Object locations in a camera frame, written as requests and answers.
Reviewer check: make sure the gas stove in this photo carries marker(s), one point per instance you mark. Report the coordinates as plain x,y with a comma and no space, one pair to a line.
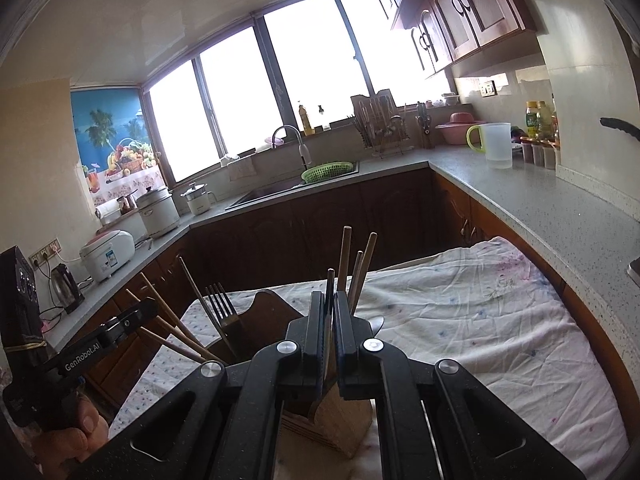
635,270

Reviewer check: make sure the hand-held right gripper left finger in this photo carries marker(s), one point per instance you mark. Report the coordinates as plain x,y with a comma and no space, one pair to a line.
320,350

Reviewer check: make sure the green label bottle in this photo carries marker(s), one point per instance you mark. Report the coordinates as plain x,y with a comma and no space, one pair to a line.
531,120

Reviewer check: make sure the steel electric kettle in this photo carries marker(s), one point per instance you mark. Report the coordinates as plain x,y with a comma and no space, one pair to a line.
65,287

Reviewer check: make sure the wooden utensil holder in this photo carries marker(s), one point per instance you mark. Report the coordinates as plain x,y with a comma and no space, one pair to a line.
340,420

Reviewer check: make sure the metal kitchen faucet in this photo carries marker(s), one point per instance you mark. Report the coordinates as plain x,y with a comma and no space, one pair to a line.
300,140

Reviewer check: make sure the paper towel roll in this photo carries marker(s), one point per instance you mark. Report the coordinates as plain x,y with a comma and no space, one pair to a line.
107,214

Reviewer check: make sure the fruit wall poster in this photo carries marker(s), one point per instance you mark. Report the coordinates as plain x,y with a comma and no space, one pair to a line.
110,130

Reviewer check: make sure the pink plastic basin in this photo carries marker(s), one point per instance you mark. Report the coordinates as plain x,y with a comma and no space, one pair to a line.
457,130

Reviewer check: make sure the floral white tablecloth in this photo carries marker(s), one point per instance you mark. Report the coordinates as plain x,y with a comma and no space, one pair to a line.
475,320

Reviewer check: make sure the wooden chopstick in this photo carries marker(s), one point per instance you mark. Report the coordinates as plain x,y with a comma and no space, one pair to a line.
165,341
131,294
170,310

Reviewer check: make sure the dish drying rack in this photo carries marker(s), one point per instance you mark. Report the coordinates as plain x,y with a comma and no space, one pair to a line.
382,125

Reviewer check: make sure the kitchen window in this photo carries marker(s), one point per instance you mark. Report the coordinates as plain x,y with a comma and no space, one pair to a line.
300,60

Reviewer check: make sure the metal chopstick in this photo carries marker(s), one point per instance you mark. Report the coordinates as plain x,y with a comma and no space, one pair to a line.
330,285

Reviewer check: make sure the wall socket by kettle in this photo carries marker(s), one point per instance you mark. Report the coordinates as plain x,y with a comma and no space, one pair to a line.
46,254

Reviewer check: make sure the green plastic basket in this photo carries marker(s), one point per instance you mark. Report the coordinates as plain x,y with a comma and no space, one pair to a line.
327,172

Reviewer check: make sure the yellow bottle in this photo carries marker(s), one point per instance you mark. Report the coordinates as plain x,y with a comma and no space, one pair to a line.
306,120

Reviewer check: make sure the small white electric pot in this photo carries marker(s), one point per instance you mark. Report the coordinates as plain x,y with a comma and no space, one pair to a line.
197,200

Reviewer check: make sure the large white electric pot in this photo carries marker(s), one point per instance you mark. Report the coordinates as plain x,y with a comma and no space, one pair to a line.
157,212

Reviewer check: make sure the kitchen sink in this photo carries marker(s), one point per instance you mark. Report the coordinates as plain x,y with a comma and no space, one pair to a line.
280,190

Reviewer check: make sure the white rice cooker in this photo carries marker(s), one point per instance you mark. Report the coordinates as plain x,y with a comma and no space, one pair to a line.
107,255

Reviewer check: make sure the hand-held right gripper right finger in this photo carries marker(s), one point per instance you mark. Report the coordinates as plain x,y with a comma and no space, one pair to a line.
342,350

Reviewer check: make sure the wooden wall cabinets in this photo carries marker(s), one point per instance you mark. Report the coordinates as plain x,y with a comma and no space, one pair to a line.
465,15

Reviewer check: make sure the spice jar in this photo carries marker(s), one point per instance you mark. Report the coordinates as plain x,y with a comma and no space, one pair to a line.
550,156
526,150
538,152

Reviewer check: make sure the knife block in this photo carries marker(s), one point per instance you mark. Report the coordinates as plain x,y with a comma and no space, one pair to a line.
425,127

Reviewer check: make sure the wooden base cabinets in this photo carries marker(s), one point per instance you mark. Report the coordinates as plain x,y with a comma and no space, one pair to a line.
325,210

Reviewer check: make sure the round wooden table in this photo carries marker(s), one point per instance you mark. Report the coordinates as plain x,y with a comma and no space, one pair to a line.
600,340

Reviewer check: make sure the metal fork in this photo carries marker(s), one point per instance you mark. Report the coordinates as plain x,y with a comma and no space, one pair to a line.
220,300

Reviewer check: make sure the metal spoon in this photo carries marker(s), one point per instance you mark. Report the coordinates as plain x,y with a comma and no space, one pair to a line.
378,323

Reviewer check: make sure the wall socket by cabinets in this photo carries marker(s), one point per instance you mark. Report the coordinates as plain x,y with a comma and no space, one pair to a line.
488,88

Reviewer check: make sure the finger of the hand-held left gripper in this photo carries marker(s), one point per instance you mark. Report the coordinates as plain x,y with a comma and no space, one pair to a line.
132,317

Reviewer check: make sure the person's left hand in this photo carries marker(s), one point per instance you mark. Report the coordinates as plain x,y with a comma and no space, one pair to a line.
75,445

